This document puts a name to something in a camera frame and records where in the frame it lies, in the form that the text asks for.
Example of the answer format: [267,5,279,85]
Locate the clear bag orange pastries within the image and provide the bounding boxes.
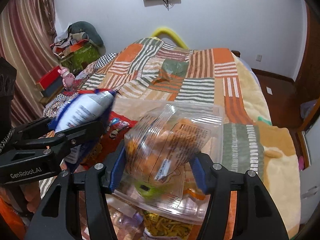
[113,99,224,224]

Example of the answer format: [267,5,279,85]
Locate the striped red curtain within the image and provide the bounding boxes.
[1,0,59,126]

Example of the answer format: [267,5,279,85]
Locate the clear bag brown bread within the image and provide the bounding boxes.
[106,194,144,239]

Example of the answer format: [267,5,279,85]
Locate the blue white chip bag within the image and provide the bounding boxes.
[48,88,118,163]

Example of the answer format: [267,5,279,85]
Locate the clear plastic storage bin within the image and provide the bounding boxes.
[75,97,225,170]

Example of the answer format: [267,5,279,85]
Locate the beige fleece blanket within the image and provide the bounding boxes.
[233,56,301,238]

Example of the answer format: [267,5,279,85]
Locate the yellow pea stick snack bag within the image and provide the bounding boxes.
[142,211,194,239]

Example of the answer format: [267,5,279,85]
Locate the left hand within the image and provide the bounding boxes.
[20,181,41,213]

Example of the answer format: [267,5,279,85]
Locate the patchwork orange green quilt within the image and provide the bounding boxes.
[38,37,266,240]

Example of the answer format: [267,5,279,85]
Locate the yellow bed footboard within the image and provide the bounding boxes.
[151,27,188,49]

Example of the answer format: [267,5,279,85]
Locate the pink rabbit plush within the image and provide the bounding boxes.
[58,67,75,90]

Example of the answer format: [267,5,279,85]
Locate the brown wooden door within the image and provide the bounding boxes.
[295,7,319,131]

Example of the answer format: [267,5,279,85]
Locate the red shoe box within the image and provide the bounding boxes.
[36,66,63,98]

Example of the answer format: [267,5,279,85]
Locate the green patterned box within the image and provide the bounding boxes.
[60,43,100,74]

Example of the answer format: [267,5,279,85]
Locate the red snack packet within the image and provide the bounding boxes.
[80,111,137,170]

